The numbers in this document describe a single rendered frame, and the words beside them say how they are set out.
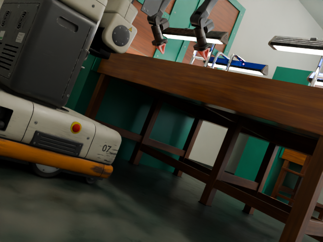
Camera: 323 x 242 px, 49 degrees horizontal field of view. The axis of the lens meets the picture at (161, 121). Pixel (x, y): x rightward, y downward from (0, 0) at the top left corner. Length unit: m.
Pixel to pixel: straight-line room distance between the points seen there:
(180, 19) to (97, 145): 1.82
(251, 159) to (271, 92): 3.47
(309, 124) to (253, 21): 3.84
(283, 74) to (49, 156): 4.18
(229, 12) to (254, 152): 2.17
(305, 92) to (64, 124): 1.01
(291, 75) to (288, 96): 3.58
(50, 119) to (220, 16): 2.41
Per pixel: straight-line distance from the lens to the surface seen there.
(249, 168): 5.08
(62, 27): 1.51
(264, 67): 2.83
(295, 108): 1.60
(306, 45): 2.05
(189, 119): 3.49
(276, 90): 1.66
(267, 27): 5.60
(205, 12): 2.08
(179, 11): 3.18
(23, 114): 1.45
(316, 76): 2.17
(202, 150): 4.97
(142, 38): 2.94
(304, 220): 1.51
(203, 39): 2.11
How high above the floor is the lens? 0.38
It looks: 1 degrees up
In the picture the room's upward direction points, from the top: 22 degrees clockwise
